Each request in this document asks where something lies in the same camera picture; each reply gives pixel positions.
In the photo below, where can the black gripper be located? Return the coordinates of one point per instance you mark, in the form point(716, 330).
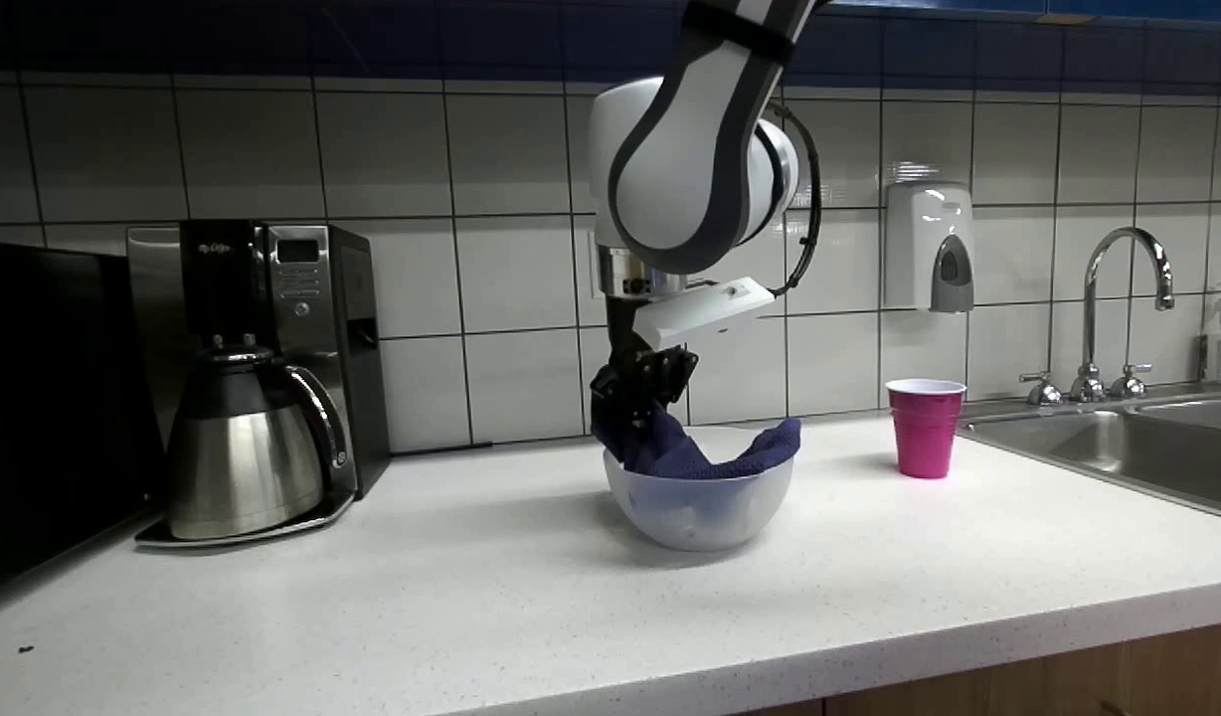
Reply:
point(642, 362)

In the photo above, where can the blue towel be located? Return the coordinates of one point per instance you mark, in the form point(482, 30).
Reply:
point(712, 455)

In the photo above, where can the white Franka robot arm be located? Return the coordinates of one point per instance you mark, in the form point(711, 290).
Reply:
point(681, 146)

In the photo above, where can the clear bowl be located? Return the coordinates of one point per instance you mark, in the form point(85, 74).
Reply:
point(692, 509)

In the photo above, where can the pink plastic cup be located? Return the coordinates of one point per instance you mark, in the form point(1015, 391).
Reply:
point(924, 431)

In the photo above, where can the white soap dispenser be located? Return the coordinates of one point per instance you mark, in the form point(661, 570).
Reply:
point(924, 239)

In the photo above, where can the black coffee maker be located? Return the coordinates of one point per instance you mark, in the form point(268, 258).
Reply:
point(311, 318)

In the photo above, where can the stainless steel carafe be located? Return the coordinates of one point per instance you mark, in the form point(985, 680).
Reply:
point(244, 457)

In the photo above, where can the chrome faucet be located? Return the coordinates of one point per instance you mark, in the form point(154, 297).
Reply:
point(1099, 264)

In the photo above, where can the stainless steel sink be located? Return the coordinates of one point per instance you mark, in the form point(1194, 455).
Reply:
point(1141, 443)

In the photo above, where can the wooden base cabinet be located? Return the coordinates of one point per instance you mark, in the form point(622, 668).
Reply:
point(1099, 672)

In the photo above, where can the black microwave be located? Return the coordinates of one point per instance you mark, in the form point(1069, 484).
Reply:
point(53, 398)

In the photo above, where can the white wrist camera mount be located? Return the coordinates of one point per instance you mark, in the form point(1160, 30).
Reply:
point(703, 306)

